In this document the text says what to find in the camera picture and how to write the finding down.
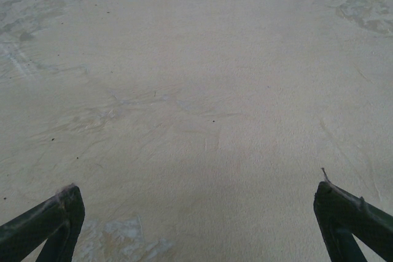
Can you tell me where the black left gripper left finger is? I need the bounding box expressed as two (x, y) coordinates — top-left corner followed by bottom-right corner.
(0, 183), (86, 262)

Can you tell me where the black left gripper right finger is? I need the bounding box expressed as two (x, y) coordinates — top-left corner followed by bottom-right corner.
(313, 168), (393, 262)

